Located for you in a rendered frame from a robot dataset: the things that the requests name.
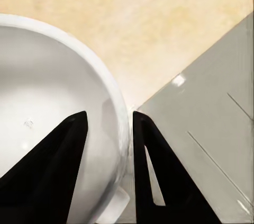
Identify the coffee cup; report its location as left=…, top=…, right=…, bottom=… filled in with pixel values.
left=0, top=13, right=130, bottom=224

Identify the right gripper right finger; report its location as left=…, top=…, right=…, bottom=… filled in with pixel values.
left=133, top=111, right=222, bottom=224

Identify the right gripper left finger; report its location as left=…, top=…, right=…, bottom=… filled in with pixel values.
left=0, top=111, right=88, bottom=224

